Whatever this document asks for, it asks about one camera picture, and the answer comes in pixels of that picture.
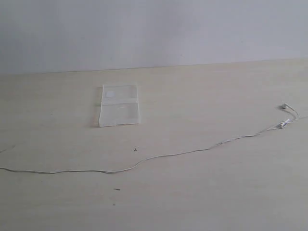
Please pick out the white wired earphones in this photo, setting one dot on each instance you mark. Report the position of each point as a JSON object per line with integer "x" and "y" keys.
{"x": 281, "y": 125}

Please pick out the clear plastic hinged case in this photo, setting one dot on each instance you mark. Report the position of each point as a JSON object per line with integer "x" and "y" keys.
{"x": 116, "y": 105}

